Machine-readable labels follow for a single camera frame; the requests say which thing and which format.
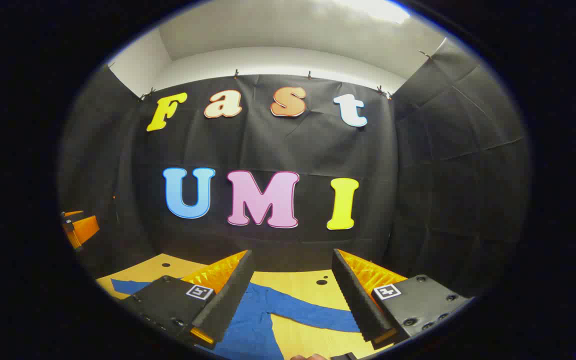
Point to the row of small cloth clips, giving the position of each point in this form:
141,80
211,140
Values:
236,74

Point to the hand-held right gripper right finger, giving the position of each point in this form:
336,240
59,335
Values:
358,302

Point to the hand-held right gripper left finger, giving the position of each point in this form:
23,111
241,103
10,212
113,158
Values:
228,300

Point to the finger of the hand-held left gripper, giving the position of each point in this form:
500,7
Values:
85,229

